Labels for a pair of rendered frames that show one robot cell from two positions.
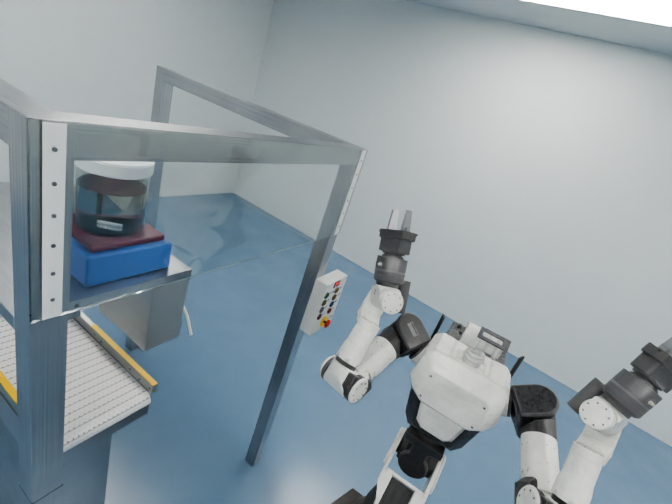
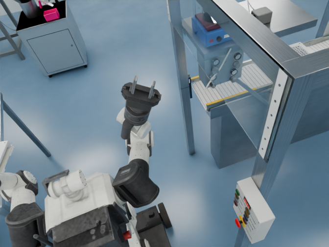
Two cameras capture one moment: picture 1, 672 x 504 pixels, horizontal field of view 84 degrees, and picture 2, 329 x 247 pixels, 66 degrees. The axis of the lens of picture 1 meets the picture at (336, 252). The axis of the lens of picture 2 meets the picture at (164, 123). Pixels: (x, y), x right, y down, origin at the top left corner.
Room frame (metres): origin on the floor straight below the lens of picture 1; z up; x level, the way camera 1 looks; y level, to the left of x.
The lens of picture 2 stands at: (1.57, -0.43, 2.10)
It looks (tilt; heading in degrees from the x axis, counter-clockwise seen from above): 49 degrees down; 148
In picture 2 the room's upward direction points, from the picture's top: 13 degrees counter-clockwise
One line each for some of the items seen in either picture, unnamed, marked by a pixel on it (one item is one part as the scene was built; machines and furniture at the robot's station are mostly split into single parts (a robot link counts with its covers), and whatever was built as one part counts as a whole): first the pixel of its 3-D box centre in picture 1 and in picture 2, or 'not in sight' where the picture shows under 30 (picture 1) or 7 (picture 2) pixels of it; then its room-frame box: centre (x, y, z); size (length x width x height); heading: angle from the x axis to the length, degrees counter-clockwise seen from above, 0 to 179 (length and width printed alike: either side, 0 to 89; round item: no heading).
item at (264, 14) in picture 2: not in sight; (259, 16); (0.88, 0.73, 1.38); 0.10 x 0.07 x 0.06; 65
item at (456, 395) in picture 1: (455, 383); (92, 222); (1.03, -0.52, 1.15); 0.34 x 0.30 x 0.36; 69
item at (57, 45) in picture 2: not in sight; (56, 40); (-1.95, 0.35, 0.38); 0.63 x 0.57 x 0.76; 63
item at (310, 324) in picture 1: (323, 302); (250, 211); (1.42, -0.02, 1.05); 0.17 x 0.06 x 0.26; 155
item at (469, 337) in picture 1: (479, 343); (70, 185); (0.98, -0.49, 1.35); 0.10 x 0.07 x 0.09; 69
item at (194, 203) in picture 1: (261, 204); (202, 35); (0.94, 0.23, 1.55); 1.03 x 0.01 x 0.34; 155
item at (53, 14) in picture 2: not in sight; (51, 14); (-1.71, 0.39, 0.80); 0.16 x 0.12 x 0.09; 63
